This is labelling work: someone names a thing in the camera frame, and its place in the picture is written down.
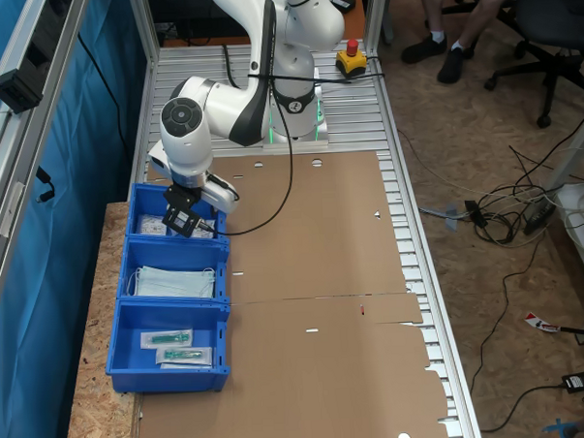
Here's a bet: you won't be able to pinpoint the aluminium frame post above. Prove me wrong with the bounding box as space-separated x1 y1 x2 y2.
127 0 164 62
361 0 395 47

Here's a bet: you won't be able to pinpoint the black power adapter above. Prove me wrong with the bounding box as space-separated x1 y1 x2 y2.
562 370 584 395

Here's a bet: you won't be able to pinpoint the black floor power strip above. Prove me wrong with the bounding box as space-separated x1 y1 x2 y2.
521 200 559 237

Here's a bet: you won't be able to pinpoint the clear packet with green part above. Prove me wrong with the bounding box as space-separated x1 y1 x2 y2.
139 328 195 351
154 346 216 370

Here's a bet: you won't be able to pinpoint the red and white label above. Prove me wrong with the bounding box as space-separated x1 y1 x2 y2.
523 309 563 336

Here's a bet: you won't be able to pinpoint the stack of face masks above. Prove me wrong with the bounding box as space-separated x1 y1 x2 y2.
123 261 218 304

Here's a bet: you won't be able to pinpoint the yellow emergency stop button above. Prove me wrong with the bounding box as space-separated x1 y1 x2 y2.
333 37 368 80

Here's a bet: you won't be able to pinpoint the grey tape piece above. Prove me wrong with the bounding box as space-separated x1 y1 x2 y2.
419 203 463 235

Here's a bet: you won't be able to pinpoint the black shoe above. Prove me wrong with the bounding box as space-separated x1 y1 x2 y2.
399 33 449 65
435 46 479 85

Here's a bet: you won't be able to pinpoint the flat clear packet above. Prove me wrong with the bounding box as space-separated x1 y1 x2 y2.
135 213 169 235

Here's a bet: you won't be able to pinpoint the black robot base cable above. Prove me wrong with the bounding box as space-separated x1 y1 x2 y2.
223 43 252 93

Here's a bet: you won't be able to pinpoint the silver power strip on beam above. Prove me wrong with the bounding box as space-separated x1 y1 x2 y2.
0 0 94 115

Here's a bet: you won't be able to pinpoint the chipboard wooden board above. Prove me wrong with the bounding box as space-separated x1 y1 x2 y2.
55 201 147 438

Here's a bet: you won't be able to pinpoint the brown cardboard sheet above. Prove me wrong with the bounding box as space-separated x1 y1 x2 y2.
143 148 411 308
130 289 451 438

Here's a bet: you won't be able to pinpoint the blue bin with masks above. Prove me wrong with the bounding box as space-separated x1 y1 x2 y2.
113 231 233 308

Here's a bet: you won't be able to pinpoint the hanging black cable plug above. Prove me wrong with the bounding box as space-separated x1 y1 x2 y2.
34 166 57 203

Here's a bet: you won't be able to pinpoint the person's leg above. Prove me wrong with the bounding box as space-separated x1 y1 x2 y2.
417 0 449 44
449 0 533 54

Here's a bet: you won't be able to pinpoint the tangled black floor cables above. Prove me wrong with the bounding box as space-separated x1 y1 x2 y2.
462 141 573 247

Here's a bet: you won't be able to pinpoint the blue bin with green packets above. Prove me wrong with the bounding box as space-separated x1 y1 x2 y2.
102 293 233 397

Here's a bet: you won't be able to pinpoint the black camera cable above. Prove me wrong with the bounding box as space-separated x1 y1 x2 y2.
191 76 297 238

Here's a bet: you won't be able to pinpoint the long black zip tie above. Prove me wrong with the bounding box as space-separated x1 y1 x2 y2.
246 69 353 90

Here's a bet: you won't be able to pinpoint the blue tape cross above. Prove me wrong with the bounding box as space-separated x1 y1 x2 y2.
541 416 579 437

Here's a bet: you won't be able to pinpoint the black gripper camera with bracket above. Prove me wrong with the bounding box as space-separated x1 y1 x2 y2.
160 182 204 241

